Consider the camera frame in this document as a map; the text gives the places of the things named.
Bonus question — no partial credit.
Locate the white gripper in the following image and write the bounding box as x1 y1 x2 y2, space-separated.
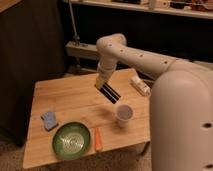
95 62 115 89

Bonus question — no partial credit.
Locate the black striped eraser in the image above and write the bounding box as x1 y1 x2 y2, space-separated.
100 83 120 104

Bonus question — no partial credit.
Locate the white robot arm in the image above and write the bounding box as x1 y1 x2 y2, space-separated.
96 34 213 171

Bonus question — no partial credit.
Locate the grey beam ledge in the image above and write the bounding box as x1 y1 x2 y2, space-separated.
65 41 213 70

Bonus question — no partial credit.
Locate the white striped object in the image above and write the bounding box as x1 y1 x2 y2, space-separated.
130 76 150 96

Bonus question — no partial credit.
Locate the wooden table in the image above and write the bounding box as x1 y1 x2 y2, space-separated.
23 69 150 169

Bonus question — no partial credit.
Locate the blue sponge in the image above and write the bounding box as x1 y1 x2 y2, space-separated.
41 111 58 131

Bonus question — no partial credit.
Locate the green bowl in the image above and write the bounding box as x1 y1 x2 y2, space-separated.
52 122 91 160

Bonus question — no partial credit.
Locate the wooden shelf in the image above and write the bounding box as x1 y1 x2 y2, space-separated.
62 0 213 20

